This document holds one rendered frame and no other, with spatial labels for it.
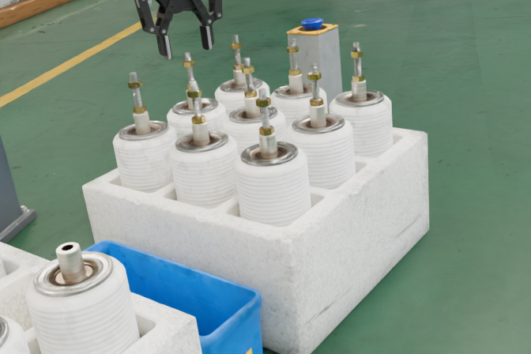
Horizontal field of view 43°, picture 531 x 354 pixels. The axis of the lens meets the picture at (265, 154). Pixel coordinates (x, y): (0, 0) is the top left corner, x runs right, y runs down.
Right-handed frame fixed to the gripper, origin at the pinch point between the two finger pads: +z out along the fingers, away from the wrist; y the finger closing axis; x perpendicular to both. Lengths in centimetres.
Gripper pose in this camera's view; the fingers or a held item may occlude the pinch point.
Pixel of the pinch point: (186, 45)
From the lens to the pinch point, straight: 109.1
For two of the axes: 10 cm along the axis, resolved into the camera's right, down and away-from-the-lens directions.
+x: 5.1, 2.8, -8.2
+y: -8.5, 2.8, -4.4
